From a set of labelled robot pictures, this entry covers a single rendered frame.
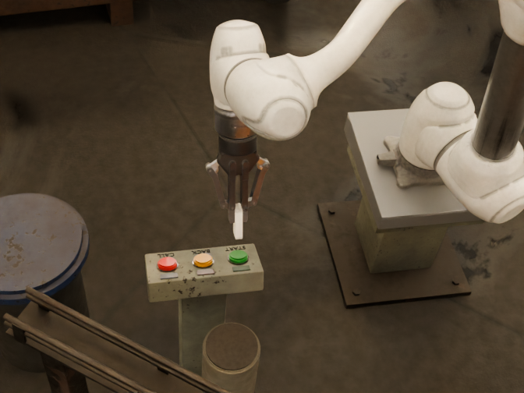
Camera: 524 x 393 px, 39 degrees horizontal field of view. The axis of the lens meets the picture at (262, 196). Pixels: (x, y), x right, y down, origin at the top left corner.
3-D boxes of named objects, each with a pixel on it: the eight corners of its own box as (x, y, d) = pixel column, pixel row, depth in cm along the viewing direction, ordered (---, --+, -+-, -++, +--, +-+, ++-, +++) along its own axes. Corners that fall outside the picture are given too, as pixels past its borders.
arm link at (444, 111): (433, 120, 210) (455, 61, 193) (472, 165, 201) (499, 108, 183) (385, 137, 204) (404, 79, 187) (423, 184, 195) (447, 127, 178)
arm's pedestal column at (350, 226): (316, 207, 248) (330, 141, 224) (430, 197, 255) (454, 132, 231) (345, 309, 222) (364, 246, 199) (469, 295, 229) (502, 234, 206)
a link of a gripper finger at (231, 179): (237, 162, 144) (230, 163, 144) (235, 212, 149) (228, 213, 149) (234, 154, 147) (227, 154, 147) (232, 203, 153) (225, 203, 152)
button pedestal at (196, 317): (247, 412, 199) (266, 282, 152) (157, 425, 194) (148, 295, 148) (238, 359, 209) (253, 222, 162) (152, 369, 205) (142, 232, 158)
